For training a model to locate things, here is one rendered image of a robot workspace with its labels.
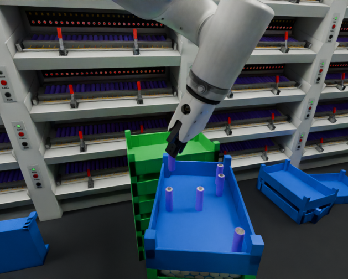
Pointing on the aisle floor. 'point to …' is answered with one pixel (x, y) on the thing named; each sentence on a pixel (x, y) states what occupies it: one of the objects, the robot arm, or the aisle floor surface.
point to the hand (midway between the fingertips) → (176, 146)
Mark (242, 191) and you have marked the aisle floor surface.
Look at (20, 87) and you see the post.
